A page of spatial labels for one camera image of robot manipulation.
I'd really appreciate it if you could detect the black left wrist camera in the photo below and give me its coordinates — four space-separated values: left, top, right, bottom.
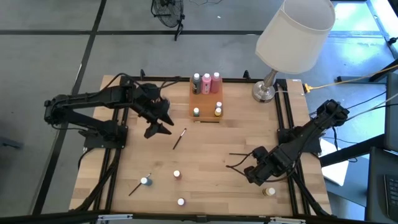
140 82 163 101

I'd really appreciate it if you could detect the tall pink labelled paint bottle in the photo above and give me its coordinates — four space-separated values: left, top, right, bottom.
201 73 212 95

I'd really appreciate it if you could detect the coral pink paint bottle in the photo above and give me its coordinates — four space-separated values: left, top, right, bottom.
210 72 222 93

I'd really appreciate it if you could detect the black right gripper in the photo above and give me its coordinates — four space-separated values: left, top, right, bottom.
244 146 274 187

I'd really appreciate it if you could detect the black aluminium frame post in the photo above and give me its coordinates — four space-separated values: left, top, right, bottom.
0 68 398 224

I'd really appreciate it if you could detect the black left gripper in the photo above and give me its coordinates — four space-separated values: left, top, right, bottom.
132 98 175 139

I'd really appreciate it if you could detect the white lamp cord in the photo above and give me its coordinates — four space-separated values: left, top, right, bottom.
274 89 306 96

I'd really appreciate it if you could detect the black marker pen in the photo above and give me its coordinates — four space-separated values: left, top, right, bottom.
172 128 187 151

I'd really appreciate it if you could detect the grey monitor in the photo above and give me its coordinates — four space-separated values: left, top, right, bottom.
382 72 398 153

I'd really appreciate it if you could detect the dark grey paint bottle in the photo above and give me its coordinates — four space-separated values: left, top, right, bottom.
192 73 202 95

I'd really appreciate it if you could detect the black desk leg bar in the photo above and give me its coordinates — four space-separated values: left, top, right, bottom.
318 133 386 168

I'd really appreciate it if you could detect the computer keyboard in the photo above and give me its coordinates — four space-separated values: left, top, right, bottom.
384 173 398 222

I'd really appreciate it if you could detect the white paper sheet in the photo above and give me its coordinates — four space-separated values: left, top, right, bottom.
319 138 350 187

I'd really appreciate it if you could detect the silver table lamp white shade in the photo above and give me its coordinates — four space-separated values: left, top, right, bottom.
251 0 336 103

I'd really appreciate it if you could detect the dark desk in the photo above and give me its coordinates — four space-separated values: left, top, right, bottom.
364 146 398 224

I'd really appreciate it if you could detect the orange plastic bin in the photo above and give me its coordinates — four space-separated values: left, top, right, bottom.
188 77 224 123

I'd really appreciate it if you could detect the black desk leg stand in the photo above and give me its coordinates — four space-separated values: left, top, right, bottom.
336 58 398 84

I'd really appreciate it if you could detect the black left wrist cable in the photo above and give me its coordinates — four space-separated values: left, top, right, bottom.
105 72 181 91

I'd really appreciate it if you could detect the yellow hanging cable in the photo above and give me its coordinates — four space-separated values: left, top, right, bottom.
303 63 398 93

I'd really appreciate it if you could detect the black floor fan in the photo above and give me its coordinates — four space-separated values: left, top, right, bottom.
150 0 187 42

